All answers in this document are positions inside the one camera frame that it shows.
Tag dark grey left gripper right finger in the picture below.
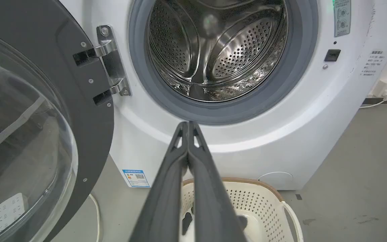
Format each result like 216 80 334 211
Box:
187 121 248 242

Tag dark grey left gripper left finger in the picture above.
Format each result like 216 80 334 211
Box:
129 121 189 242

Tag white front-load washing machine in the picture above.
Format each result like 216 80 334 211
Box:
58 0 387 191

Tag grey washing machine door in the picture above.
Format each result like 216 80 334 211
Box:
0 0 115 242

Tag cream perforated laundry basket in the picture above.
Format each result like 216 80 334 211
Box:
180 177 304 242

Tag white hose on floor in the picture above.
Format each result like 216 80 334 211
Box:
88 193 101 242

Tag white power cable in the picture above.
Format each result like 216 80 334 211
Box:
359 89 387 109

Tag white wall power socket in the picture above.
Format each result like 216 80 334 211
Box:
372 79 387 98

